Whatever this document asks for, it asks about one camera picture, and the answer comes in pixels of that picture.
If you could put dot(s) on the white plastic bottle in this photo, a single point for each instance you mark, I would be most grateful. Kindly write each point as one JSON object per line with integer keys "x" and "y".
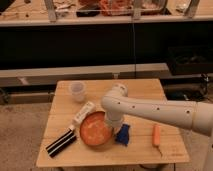
{"x": 87, "y": 109}

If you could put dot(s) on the orange ceramic bowl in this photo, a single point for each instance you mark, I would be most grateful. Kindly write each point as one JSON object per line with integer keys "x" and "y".
{"x": 94, "y": 131}

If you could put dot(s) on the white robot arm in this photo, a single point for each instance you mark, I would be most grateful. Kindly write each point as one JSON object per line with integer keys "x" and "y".
{"x": 189, "y": 115}

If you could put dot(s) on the clear plastic cup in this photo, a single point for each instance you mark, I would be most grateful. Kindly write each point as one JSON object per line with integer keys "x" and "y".
{"x": 77, "y": 90}

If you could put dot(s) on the black striped box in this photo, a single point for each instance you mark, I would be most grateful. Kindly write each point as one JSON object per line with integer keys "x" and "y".
{"x": 61, "y": 143}

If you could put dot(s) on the orange carrot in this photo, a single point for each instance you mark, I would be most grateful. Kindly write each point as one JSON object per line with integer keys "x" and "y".
{"x": 156, "y": 138}

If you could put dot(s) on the wooden table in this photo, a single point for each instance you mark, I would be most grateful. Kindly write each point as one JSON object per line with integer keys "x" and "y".
{"x": 139, "y": 150}

